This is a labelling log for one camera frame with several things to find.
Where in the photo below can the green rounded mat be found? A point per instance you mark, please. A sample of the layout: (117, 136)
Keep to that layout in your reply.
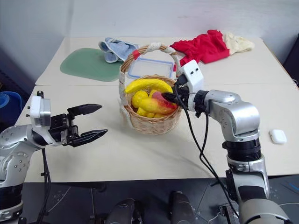
(88, 66)

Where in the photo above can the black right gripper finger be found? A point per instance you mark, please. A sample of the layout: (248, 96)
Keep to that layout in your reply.
(170, 97)

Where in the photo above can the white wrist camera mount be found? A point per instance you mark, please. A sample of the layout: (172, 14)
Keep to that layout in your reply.
(193, 74)
(39, 112)

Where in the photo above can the yellow toy banana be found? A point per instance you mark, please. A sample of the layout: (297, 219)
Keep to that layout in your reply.
(149, 85)

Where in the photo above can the clear container blue lid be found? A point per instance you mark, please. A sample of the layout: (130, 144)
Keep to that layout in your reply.
(149, 67)

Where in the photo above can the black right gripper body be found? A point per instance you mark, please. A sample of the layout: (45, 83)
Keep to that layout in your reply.
(182, 93)

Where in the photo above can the red cloth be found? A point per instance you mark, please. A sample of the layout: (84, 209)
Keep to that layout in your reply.
(205, 49)

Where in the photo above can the white earbuds case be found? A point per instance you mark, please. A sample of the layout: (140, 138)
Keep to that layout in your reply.
(278, 136)

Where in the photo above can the light blue towel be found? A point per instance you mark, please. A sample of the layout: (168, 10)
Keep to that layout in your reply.
(115, 50)

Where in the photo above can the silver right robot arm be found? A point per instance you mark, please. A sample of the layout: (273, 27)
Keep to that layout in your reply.
(243, 121)

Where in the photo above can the small yellow toy fruit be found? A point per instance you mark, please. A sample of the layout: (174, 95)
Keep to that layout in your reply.
(147, 114)

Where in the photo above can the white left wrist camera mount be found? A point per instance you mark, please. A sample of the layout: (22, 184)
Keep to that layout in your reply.
(39, 112)

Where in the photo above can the cream cloth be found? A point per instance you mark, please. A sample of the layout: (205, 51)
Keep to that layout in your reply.
(239, 43)

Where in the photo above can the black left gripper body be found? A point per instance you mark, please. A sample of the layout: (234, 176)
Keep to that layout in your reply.
(60, 128)

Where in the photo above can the dark rounded shape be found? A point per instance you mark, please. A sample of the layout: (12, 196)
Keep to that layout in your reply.
(123, 211)
(182, 207)

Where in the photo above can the blue round object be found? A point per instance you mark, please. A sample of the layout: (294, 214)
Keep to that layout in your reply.
(9, 100)

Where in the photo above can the yellow toy lemon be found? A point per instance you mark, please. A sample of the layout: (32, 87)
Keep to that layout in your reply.
(139, 98)

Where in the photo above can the red and yellow toy mango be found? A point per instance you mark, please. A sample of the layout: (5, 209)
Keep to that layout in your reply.
(156, 106)

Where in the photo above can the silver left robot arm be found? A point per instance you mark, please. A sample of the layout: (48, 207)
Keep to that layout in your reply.
(16, 149)

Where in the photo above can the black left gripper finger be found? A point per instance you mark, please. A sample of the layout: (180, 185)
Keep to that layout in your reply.
(91, 136)
(87, 108)

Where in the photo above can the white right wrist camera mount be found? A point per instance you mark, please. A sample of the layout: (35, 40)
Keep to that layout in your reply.
(193, 74)

